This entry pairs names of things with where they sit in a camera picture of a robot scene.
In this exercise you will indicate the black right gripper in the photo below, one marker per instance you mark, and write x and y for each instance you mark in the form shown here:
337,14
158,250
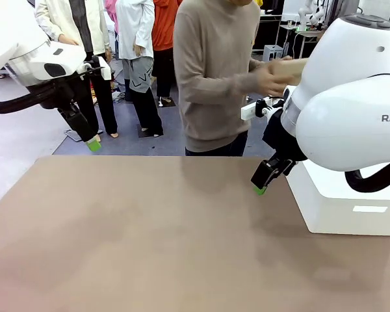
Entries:
281,139

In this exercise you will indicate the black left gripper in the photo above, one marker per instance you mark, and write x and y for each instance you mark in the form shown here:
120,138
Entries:
65,94

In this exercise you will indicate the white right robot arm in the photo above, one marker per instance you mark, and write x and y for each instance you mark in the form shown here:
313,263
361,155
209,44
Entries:
344,97

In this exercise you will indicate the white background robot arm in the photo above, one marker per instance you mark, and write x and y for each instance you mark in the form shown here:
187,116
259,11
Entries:
307,13

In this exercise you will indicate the person's right forearm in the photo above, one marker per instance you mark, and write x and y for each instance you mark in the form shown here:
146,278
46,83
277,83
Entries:
247,81

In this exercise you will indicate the person's right hand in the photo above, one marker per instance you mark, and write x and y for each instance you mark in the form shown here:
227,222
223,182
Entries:
271,83

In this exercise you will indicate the mannequin with cream jacket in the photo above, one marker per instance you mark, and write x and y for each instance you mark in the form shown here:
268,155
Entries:
104,107

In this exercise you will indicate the clothes pile on floor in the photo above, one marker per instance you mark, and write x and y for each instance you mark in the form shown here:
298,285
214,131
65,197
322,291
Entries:
118,96

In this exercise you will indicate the mannequin with white shirt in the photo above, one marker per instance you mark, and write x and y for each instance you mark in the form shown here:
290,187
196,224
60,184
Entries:
143,97

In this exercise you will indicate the white plastic bin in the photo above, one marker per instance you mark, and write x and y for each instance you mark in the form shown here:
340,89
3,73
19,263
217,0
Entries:
344,214

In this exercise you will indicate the person in beige sweater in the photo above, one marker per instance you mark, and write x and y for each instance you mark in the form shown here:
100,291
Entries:
208,81

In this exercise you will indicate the pink garment mannequin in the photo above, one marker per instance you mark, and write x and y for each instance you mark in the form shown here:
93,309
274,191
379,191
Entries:
110,13

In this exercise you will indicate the small white cabinet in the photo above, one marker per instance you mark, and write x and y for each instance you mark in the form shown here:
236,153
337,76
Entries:
273,53

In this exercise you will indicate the mannequin with orange top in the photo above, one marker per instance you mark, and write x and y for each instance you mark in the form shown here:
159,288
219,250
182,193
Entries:
164,32

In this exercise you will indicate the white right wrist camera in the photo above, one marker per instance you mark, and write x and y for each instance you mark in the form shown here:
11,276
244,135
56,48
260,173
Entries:
255,109

